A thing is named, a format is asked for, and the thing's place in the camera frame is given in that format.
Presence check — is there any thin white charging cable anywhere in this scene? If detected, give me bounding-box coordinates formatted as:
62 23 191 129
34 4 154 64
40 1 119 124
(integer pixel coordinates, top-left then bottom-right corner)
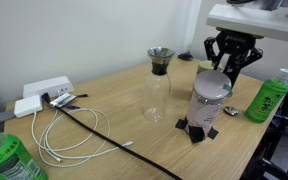
37 109 113 164
30 108 135 168

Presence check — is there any purple connector plug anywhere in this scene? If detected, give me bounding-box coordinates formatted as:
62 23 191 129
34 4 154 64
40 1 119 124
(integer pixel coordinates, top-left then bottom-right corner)
63 104 82 111

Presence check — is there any thick black cable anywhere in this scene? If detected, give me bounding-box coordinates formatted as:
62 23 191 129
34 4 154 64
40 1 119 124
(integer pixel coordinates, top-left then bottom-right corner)
41 92 184 180

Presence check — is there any white power strip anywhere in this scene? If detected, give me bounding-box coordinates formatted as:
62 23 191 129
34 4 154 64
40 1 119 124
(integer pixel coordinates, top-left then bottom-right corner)
22 75 75 100

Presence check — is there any glass carafe with steel collar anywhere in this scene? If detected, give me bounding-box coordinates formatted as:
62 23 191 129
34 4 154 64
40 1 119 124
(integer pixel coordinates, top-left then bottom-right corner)
143 46 177 124

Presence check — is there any black equipment rack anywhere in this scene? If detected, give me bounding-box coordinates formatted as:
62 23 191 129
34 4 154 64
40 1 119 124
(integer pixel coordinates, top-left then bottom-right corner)
240 74 288 180

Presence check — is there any green bottle with white label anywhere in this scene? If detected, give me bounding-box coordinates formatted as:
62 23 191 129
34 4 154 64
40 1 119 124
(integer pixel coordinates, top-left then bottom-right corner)
0 120 49 180

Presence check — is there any white charger adapter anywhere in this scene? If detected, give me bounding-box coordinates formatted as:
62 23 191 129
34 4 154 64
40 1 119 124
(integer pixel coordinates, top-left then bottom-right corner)
13 94 44 119

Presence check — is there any silver white packet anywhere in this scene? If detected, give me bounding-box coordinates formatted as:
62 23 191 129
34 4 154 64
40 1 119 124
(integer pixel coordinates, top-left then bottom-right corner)
49 92 77 109

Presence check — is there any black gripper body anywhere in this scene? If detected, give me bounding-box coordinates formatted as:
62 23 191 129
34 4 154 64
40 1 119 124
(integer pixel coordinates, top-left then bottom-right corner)
215 29 257 58

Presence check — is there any black computer mouse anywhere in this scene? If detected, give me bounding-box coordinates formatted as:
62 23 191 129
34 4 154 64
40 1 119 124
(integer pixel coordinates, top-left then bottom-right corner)
177 52 194 62

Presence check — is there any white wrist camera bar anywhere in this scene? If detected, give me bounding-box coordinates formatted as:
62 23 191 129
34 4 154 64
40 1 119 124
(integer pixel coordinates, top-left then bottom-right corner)
206 3 288 43

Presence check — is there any small shiny metal knob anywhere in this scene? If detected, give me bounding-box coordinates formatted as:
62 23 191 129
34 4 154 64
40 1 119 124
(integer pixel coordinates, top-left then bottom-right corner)
223 105 240 117

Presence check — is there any tin canister with lavender lid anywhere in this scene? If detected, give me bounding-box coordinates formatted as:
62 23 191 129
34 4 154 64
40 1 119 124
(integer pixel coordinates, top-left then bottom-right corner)
183 69 233 134

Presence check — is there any green tea bottle kanji label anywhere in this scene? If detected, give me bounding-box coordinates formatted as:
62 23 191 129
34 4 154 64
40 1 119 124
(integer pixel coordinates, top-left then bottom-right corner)
243 68 288 124

